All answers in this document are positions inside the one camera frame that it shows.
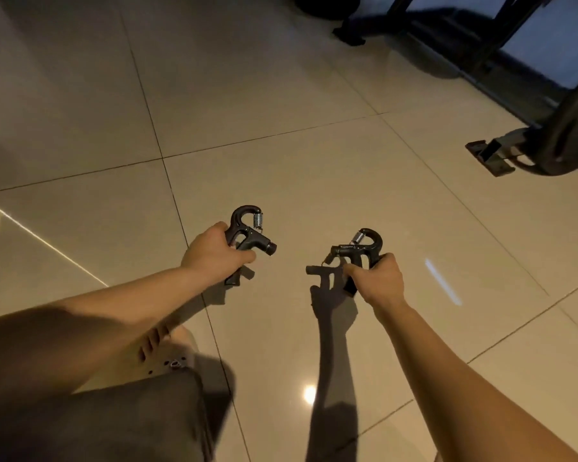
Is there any person's left hand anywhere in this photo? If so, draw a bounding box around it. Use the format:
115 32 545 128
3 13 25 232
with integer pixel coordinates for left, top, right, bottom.
180 221 257 287

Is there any person's right hand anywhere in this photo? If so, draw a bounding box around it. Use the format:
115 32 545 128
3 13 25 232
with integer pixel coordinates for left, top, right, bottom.
342 253 405 311

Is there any black spring grip strengthener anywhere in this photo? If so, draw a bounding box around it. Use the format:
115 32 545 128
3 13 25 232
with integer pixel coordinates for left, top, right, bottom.
223 204 278 287
323 228 384 298

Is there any person's left forearm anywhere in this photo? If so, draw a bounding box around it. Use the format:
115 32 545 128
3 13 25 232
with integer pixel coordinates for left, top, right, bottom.
0 266 196 409

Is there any person's right forearm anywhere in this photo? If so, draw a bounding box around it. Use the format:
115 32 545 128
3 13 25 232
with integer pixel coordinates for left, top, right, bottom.
373 302 578 462

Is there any beige left slipper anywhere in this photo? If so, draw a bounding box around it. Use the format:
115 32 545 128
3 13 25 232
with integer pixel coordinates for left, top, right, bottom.
137 327 198 381

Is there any black plate-loaded gym machine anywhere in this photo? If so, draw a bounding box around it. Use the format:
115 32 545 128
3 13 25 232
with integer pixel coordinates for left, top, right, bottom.
332 0 559 178

